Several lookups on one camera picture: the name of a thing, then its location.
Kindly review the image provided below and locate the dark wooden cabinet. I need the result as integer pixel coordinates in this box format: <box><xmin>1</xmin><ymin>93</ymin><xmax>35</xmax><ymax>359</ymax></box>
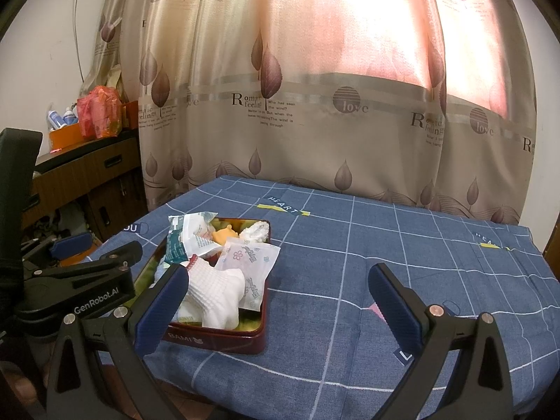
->
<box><xmin>22</xmin><ymin>133</ymin><xmax>149</xmax><ymax>246</ymax></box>

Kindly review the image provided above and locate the grey wall cable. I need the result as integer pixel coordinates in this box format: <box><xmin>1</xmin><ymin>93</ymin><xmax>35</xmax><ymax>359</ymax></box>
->
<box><xmin>63</xmin><ymin>0</ymin><xmax>95</xmax><ymax>84</ymax></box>

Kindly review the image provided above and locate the floral print white packet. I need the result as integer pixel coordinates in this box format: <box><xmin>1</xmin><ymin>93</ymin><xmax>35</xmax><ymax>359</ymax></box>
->
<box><xmin>214</xmin><ymin>243</ymin><xmax>281</xmax><ymax>311</ymax></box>

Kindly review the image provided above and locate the blue checked bed sheet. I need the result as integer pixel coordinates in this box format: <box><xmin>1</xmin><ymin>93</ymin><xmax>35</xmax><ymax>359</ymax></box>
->
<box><xmin>85</xmin><ymin>175</ymin><xmax>560</xmax><ymax>420</ymax></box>

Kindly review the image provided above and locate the orange box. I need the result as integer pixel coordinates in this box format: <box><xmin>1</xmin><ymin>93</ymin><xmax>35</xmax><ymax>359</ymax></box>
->
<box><xmin>48</xmin><ymin>122</ymin><xmax>84</xmax><ymax>149</ymax></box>
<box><xmin>120</xmin><ymin>100</ymin><xmax>140</xmax><ymax>130</ymax></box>

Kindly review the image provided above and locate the teal and white plastic packet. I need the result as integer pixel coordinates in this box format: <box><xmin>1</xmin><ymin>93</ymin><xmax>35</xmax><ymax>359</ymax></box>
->
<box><xmin>164</xmin><ymin>211</ymin><xmax>222</xmax><ymax>267</ymax></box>

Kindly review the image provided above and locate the beige leaf-print curtain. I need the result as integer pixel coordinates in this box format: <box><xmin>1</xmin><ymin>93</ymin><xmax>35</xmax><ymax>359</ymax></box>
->
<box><xmin>94</xmin><ymin>0</ymin><xmax>442</xmax><ymax>213</ymax></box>
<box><xmin>431</xmin><ymin>0</ymin><xmax>538</xmax><ymax>226</ymax></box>

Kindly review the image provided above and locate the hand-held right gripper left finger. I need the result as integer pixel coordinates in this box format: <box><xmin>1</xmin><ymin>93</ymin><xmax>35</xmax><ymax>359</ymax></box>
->
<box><xmin>46</xmin><ymin>264</ymin><xmax>190</xmax><ymax>420</ymax></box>

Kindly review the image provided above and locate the red tin box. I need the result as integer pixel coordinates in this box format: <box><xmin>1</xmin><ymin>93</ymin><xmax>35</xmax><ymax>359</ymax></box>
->
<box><xmin>131</xmin><ymin>218</ymin><xmax>273</xmax><ymax>356</ymax></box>

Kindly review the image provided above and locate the red plastic bag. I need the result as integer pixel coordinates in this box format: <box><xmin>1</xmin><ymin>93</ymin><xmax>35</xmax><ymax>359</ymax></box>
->
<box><xmin>76</xmin><ymin>86</ymin><xmax>124</xmax><ymax>141</ymax></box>

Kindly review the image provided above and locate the orange plush toy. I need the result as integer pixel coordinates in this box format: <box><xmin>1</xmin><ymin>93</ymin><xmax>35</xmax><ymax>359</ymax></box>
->
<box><xmin>211</xmin><ymin>224</ymin><xmax>241</xmax><ymax>246</ymax></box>

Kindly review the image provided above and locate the white fluffy cloth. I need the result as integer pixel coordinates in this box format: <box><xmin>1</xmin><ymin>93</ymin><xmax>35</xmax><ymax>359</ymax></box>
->
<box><xmin>238</xmin><ymin>221</ymin><xmax>271</xmax><ymax>243</ymax></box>

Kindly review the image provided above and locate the white sock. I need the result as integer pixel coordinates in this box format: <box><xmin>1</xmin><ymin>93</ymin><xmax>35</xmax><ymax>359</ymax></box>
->
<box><xmin>177</xmin><ymin>257</ymin><xmax>246</xmax><ymax>330</ymax></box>

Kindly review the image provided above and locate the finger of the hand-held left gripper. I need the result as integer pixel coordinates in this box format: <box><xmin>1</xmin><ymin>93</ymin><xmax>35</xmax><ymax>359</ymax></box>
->
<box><xmin>41</xmin><ymin>240</ymin><xmax>144</xmax><ymax>287</ymax></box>
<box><xmin>20</xmin><ymin>233</ymin><xmax>94</xmax><ymax>272</ymax></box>

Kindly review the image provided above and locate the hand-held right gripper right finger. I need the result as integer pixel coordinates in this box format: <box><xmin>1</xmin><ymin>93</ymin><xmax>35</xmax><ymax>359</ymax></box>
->
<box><xmin>369</xmin><ymin>264</ymin><xmax>513</xmax><ymax>420</ymax></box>

